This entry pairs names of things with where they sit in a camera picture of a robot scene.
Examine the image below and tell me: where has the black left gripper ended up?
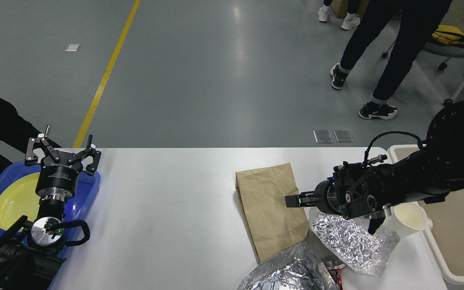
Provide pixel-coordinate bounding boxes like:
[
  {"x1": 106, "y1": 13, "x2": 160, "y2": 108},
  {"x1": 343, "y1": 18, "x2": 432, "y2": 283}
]
[{"x1": 25, "y1": 124, "x2": 102, "y2": 201}]

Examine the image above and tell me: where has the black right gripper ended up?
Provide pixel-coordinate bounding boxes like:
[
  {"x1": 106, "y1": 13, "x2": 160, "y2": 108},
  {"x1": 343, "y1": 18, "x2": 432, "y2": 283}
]
[{"x1": 285, "y1": 180, "x2": 342, "y2": 216}]

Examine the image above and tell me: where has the brown paper bag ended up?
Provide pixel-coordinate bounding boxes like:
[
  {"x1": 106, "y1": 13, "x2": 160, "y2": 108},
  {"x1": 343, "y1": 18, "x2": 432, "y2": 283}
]
[{"x1": 235, "y1": 163, "x2": 309, "y2": 263}]

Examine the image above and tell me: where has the small aluminium foil piece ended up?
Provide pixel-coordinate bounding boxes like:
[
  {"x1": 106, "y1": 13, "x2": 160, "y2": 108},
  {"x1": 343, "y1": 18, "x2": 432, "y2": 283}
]
[{"x1": 308, "y1": 207, "x2": 401, "y2": 277}]

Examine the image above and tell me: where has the yellow plate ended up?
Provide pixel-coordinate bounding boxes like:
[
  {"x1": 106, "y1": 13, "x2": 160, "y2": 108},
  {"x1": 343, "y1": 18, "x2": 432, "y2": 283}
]
[{"x1": 0, "y1": 172, "x2": 40, "y2": 230}]

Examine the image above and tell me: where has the white paper cup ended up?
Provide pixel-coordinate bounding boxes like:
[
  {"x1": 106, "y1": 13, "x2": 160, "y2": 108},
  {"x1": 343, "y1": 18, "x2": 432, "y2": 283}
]
[{"x1": 383, "y1": 202, "x2": 433, "y2": 239}]

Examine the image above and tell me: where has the blue plastic tray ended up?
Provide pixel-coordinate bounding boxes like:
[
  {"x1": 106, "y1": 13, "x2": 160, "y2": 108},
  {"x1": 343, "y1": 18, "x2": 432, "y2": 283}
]
[{"x1": 0, "y1": 162, "x2": 101, "y2": 236}]

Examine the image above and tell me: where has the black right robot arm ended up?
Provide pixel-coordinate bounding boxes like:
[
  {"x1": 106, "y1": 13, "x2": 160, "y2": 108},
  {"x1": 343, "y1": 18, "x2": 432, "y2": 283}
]
[{"x1": 285, "y1": 101, "x2": 464, "y2": 234}]

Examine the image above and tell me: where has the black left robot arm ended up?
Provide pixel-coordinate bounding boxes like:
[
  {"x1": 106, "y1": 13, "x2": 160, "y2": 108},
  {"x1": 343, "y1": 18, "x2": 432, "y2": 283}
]
[{"x1": 0, "y1": 126, "x2": 102, "y2": 290}]

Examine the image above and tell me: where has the left floor outlet plate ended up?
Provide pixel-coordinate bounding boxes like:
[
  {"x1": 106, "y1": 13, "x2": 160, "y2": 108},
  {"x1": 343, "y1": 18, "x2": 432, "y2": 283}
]
[{"x1": 313, "y1": 130, "x2": 334, "y2": 144}]

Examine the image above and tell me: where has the floor outlet plate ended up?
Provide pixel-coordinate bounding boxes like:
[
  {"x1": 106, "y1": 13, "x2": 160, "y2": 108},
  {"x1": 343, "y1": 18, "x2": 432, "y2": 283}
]
[
  {"x1": 333, "y1": 130, "x2": 355, "y2": 143},
  {"x1": 313, "y1": 130, "x2": 334, "y2": 144}
]

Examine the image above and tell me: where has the large crumpled aluminium foil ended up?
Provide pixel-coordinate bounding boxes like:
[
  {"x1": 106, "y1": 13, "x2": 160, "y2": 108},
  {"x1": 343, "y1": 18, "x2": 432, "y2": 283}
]
[{"x1": 238, "y1": 242, "x2": 339, "y2": 290}]

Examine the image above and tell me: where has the right floor outlet plate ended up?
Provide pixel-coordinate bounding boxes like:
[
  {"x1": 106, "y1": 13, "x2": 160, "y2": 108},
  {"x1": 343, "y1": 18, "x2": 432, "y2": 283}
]
[{"x1": 333, "y1": 130, "x2": 355, "y2": 143}]

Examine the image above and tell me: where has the beige plastic bin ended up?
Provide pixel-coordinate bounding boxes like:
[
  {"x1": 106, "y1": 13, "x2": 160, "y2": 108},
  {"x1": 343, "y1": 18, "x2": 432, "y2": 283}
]
[{"x1": 388, "y1": 145, "x2": 464, "y2": 285}]

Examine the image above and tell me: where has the grey office chair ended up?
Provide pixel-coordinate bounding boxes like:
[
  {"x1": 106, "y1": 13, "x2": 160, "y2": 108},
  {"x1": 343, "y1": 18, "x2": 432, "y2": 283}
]
[{"x1": 382, "y1": 34, "x2": 464, "y2": 106}]

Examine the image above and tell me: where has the person in black shorts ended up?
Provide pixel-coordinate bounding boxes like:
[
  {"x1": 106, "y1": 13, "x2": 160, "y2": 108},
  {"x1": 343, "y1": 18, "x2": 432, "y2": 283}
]
[{"x1": 317, "y1": 0, "x2": 361, "y2": 31}]

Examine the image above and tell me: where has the person in dark jeans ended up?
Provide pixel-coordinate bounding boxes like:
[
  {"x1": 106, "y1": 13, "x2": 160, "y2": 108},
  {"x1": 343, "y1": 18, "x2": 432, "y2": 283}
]
[{"x1": 330, "y1": 0, "x2": 453, "y2": 120}]

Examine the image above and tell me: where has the yellow bag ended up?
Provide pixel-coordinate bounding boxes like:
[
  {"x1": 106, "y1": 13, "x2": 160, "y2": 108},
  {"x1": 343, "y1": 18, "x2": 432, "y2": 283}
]
[{"x1": 431, "y1": 25, "x2": 464, "y2": 47}]

